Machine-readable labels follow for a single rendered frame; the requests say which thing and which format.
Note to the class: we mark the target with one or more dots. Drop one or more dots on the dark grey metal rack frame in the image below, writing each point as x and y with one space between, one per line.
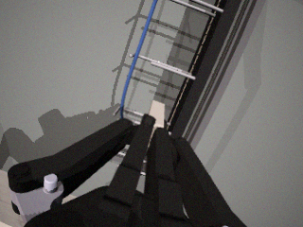
218 25

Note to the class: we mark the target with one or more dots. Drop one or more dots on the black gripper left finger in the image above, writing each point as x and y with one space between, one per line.
38 185

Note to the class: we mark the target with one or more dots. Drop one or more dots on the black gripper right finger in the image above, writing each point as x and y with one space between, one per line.
192 186

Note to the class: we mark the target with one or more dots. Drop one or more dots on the dark blue cable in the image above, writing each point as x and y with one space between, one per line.
136 56

